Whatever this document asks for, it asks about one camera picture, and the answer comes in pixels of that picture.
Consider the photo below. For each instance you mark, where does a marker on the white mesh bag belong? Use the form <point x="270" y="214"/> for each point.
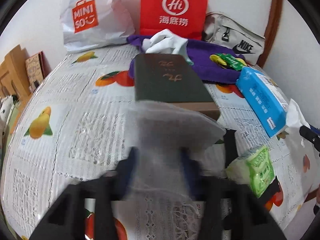
<point x="165" y="140"/>

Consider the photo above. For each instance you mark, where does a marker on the white cloth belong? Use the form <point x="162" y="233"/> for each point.
<point x="165" y="42"/>

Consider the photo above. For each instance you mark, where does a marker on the blue tissue pack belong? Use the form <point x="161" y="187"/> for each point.
<point x="262" y="100"/>

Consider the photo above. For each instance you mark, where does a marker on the grey waist bag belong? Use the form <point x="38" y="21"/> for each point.
<point x="240" y="35"/>

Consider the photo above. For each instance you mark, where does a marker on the patterned brown book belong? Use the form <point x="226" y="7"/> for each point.
<point x="33" y="67"/>

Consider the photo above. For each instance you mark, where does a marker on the green yellow snack packet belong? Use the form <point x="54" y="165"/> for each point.
<point x="231" y="61"/>

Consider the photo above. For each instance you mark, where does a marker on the brown wooden door frame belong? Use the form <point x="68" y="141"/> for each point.
<point x="273" y="17"/>

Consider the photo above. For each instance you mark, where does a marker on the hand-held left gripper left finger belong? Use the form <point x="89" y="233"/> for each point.
<point x="131" y="162"/>

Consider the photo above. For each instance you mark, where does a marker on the white spotted plush pillow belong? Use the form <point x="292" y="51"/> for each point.
<point x="6" y="107"/>

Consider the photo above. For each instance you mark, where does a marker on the purple towel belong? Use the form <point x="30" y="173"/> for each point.
<point x="207" y="55"/>

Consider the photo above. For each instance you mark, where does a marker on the white tissue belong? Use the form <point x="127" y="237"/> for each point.
<point x="295" y="117"/>

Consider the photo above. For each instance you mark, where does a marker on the light green pocket tissue pack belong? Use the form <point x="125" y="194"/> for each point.
<point x="260" y="172"/>

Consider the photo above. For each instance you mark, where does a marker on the dark green box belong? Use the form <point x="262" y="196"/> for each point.
<point x="167" y="80"/>

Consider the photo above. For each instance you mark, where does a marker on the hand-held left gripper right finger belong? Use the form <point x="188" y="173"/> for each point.
<point x="186" y="165"/>

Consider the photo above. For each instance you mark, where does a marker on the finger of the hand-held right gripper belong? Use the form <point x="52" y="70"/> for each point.
<point x="307" y="133"/>
<point x="315" y="130"/>

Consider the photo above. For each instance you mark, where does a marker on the white plastic shopping bag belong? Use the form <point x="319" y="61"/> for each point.
<point x="100" y="37"/>

